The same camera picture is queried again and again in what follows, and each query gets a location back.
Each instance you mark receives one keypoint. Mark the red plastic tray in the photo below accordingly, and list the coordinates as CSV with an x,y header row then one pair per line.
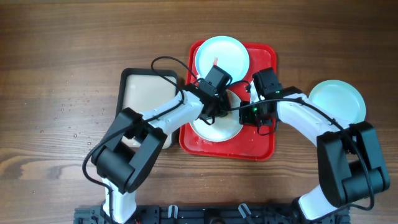
x,y
247,143

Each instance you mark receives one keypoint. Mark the small light blue plate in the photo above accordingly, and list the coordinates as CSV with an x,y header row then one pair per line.
x,y
226,53

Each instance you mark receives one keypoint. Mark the white plate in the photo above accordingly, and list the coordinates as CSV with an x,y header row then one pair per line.
x,y
223,129

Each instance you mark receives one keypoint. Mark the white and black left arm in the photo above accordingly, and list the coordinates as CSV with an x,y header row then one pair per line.
x,y
126,155

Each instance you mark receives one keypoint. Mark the black rectangular water tray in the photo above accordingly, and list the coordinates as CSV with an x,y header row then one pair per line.
x,y
141,89

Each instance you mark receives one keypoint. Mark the large light blue plate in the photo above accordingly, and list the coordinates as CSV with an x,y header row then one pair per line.
x,y
339,99

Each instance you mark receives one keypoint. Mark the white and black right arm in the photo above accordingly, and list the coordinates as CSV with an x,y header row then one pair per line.
x,y
351,166

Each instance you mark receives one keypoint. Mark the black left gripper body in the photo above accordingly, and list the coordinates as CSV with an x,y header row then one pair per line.
x,y
217,107

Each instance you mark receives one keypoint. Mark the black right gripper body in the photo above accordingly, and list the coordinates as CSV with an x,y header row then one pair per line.
x,y
252,115

